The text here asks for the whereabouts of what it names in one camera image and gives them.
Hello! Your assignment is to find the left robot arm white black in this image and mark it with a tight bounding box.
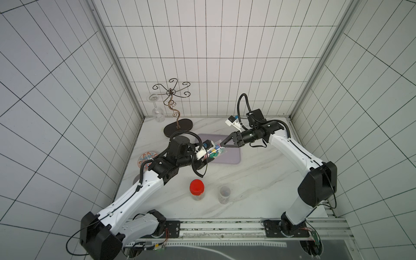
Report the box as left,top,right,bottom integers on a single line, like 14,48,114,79
79,131,219,260

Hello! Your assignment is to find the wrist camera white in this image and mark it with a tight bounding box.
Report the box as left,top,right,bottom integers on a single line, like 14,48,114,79
225,116,242,131
196,147,209,160

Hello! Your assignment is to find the patterned red blue bowl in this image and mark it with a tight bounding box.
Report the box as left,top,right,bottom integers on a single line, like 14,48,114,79
137,151,158,168

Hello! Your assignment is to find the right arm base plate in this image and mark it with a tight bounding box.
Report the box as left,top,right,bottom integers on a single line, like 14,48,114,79
262,219,310,238

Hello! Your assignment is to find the clear jar with colourful candies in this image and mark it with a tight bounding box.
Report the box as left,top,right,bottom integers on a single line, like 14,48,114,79
206,141,226,159

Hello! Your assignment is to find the hanging wine glass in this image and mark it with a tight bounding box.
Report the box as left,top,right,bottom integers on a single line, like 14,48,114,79
147,94,165,122

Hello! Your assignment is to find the metal glass holder stand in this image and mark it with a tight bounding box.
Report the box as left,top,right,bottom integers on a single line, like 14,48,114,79
152,77,194,137

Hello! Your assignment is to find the red lid candy jar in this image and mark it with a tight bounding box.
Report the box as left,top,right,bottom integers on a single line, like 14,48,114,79
189,179,205,200

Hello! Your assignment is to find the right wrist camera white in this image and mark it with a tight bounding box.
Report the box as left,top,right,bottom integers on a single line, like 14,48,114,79
225,116,242,131

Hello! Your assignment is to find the lilac plastic tray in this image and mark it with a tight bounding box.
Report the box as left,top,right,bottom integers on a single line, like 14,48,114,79
199,134,241,164

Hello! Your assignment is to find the aluminium mounting rail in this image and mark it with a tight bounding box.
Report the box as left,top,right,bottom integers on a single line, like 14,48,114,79
123,218,353,249

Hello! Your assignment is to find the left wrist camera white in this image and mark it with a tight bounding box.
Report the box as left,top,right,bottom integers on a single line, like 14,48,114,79
196,147,209,160

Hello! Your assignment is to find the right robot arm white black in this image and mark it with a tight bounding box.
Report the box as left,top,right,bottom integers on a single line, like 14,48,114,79
221,93,338,237

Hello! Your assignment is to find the small clear empty jar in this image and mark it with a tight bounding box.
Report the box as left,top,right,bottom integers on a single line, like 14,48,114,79
218,186,231,205

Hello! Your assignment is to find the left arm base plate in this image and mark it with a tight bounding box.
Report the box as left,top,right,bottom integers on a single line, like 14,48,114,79
154,221,182,238

